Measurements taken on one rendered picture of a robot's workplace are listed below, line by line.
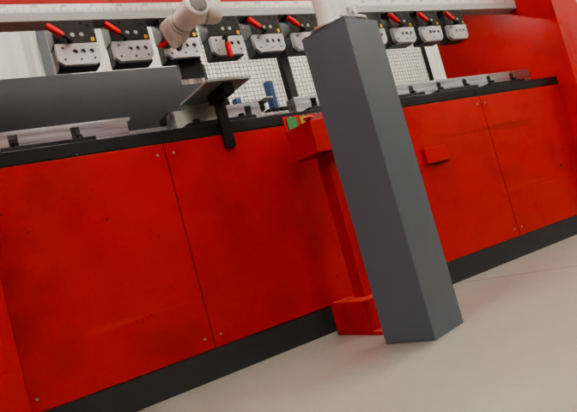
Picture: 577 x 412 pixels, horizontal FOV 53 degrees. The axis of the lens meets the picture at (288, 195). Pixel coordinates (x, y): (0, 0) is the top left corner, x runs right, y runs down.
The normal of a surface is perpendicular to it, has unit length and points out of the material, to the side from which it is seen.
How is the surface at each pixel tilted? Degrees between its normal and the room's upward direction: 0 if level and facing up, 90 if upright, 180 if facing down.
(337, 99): 90
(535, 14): 90
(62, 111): 90
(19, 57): 90
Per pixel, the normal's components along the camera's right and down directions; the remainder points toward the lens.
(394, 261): -0.67, 0.14
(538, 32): -0.82, 0.19
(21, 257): 0.50, -0.19
